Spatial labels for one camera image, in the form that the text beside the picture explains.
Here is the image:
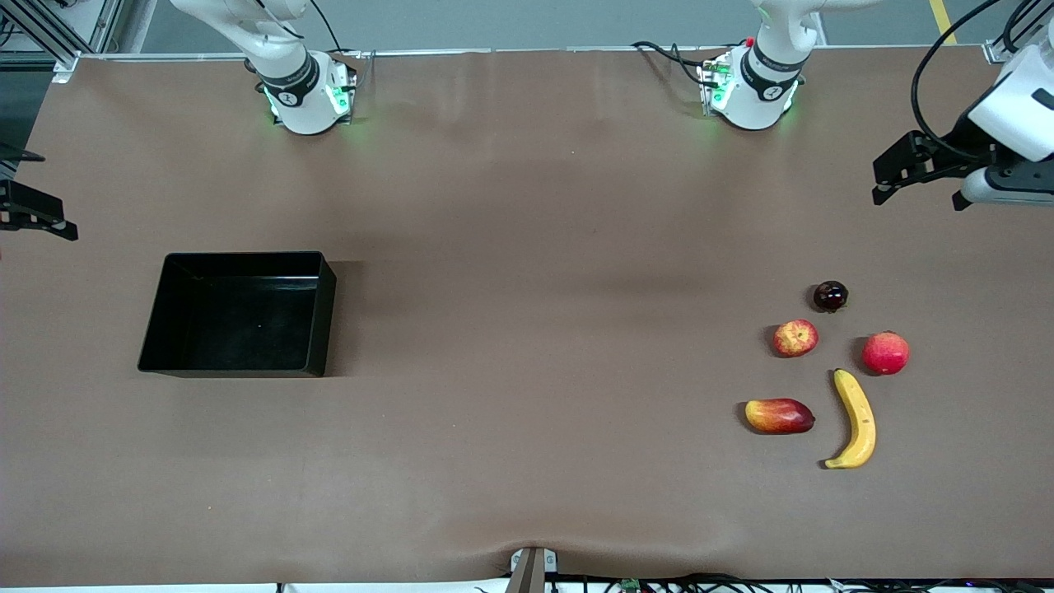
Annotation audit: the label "black rectangular plastic tray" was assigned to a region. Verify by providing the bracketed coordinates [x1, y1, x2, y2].
[138, 251, 338, 379]

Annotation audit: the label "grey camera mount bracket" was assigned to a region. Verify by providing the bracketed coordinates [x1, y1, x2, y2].
[507, 546, 559, 593]

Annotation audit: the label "black right arm base cable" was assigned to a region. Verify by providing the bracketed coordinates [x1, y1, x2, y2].
[309, 0, 363, 83]

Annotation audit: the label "aluminium frame struts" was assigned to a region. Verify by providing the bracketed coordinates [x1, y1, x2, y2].
[0, 0, 124, 83]

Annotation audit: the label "black arm base cable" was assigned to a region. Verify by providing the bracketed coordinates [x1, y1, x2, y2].
[631, 40, 719, 87]
[309, 0, 363, 83]

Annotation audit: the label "red yellow mango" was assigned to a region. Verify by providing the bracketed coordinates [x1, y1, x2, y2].
[744, 397, 816, 435]

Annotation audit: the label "yellow banana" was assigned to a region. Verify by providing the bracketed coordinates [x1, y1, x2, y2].
[824, 368, 877, 470]

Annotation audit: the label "dark purple plum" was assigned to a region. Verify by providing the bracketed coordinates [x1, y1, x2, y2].
[813, 280, 850, 314]

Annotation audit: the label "black left arm base cable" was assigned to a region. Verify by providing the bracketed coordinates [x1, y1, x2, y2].
[631, 40, 719, 87]

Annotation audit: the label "small red yellow apple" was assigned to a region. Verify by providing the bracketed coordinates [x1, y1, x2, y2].
[772, 319, 820, 359]

